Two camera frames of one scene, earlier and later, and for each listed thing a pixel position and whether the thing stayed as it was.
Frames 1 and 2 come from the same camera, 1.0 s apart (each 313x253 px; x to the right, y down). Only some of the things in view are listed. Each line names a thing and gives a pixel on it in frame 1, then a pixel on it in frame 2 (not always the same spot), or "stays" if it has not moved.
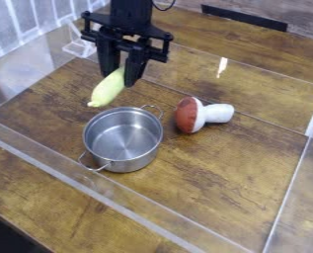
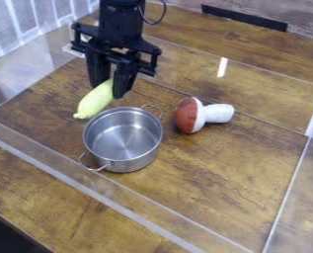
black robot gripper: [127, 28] to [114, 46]
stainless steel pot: [122, 137] stays
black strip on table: [246, 17] stays
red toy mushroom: [191, 115] stays
